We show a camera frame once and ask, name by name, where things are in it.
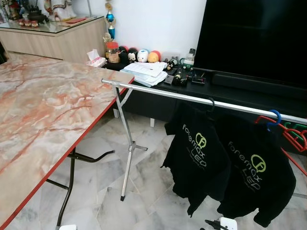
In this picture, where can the marble-pattern folding table red edge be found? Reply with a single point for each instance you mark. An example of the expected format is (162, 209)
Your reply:
(48, 110)

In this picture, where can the black flat television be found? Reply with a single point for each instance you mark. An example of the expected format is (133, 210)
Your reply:
(249, 33)

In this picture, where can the black TV console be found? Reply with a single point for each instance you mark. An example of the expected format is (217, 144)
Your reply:
(158, 103)

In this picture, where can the red envelope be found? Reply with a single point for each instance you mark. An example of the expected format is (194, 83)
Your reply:
(76, 20)

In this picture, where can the black shirt with green print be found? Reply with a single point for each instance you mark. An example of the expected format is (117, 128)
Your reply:
(259, 187)
(192, 153)

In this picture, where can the jar with red lid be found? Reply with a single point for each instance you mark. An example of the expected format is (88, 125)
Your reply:
(112, 55)

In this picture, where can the stack of white papers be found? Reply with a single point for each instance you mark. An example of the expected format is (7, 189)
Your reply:
(144, 72)

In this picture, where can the white round plush toy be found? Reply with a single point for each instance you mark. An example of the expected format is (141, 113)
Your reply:
(143, 55)

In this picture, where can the light wooden sideboard cabinet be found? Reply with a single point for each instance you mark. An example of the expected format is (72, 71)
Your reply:
(48, 45)

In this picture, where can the blue and gold trophy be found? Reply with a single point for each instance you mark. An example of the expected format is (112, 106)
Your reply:
(111, 21)

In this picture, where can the black soundbar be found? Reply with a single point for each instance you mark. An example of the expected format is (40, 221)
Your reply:
(259, 85)

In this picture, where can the small bottle with green label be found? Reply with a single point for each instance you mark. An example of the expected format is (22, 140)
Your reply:
(191, 57)

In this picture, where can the red plastic clothes hanger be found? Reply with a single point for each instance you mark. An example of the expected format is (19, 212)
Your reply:
(288, 134)

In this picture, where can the dark incense burner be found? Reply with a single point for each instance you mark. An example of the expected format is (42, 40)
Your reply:
(34, 17)

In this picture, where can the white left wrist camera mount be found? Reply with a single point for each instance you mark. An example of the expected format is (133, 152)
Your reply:
(67, 227)

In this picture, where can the black round plush toy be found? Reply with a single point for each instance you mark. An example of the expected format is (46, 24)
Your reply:
(123, 56)

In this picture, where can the silver metal clothes rack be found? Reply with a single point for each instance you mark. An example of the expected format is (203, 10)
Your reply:
(144, 91)

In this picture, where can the white robed figurine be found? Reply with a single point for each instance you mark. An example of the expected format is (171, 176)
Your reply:
(60, 9)

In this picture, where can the pink tissue pack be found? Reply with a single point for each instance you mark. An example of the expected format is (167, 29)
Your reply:
(96, 60)

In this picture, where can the green plastic clothes hanger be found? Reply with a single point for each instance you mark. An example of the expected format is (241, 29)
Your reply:
(298, 134)

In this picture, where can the blue clothes hanger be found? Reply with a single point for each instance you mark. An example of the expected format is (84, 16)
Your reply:
(274, 111)

